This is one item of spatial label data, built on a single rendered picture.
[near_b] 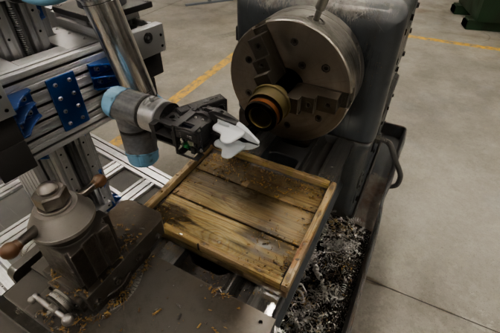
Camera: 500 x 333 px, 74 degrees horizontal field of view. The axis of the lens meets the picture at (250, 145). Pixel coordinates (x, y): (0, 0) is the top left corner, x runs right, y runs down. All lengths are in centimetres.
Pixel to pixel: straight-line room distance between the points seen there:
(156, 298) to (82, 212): 18
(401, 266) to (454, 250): 32
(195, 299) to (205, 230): 21
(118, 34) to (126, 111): 18
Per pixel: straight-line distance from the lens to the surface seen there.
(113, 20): 81
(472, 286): 197
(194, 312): 55
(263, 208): 77
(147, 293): 58
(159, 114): 69
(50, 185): 46
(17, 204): 205
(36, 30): 123
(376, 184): 140
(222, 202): 78
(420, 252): 197
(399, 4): 90
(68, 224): 47
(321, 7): 77
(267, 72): 74
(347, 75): 76
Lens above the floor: 146
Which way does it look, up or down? 38 degrees down
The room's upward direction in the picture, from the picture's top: straight up
